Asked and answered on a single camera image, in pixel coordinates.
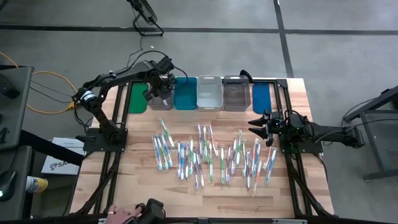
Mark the white cardboard box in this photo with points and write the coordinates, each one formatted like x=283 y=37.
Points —
x=59 y=168

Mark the black floor fan stand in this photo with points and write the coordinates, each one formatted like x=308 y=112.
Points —
x=146 y=12

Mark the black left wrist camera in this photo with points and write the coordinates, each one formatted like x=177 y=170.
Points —
x=164 y=64

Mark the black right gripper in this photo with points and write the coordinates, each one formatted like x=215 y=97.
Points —
x=271 y=127

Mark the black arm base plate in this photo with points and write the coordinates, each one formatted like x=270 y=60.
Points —
x=311 y=148
x=93 y=144

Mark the black desk frame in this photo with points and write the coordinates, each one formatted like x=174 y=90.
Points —
x=371 y=143

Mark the white plastic bin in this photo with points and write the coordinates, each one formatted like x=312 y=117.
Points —
x=210 y=93

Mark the black handheld device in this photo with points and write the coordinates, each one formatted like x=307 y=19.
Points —
x=154 y=208

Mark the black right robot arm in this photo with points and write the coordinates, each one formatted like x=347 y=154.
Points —
x=335 y=133

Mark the grey side desk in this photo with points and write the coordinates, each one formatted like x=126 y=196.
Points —
x=18 y=118
x=23 y=202

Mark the silver metal bracket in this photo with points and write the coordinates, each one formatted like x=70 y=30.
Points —
x=289 y=221

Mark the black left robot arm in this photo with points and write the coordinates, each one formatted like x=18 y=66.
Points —
x=130 y=72

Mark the teal plastic bin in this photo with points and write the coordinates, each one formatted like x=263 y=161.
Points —
x=185 y=93

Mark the person's hand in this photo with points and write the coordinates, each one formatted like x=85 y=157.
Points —
x=119 y=214

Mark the blue toothbrush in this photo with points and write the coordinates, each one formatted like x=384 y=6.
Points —
x=166 y=150
x=182 y=161
x=270 y=166
x=257 y=160
x=157 y=152

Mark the black computer mouse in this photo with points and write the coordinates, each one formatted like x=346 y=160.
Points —
x=7 y=185

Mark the black aluminium table frame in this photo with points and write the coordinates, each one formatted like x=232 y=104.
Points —
x=282 y=84

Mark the black flat bar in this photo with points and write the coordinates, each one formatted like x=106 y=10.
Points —
x=46 y=146

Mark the smoky grey translucent bin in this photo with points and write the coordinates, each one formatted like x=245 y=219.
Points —
x=160 y=105
x=237 y=93

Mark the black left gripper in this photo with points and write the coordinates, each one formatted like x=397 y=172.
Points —
x=160 y=85

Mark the yellow and white can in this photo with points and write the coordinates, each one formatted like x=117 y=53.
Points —
x=37 y=184

